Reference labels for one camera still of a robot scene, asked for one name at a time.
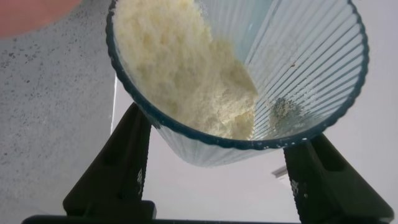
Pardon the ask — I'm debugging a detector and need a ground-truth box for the ribbed transparent blue cup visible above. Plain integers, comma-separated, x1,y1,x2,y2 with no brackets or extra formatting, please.
104,0,370,168

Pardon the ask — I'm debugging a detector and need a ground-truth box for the pale yellow powder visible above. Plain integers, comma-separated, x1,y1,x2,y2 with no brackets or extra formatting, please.
113,0,259,141

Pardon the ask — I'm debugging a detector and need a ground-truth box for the pink round bowl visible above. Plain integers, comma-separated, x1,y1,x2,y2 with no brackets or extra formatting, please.
0,0,83,40

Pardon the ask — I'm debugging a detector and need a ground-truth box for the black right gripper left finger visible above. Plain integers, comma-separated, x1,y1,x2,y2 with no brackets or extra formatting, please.
63,102,156,219

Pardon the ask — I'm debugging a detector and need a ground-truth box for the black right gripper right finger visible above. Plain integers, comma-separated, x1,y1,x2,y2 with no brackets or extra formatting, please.
283,133,395,223

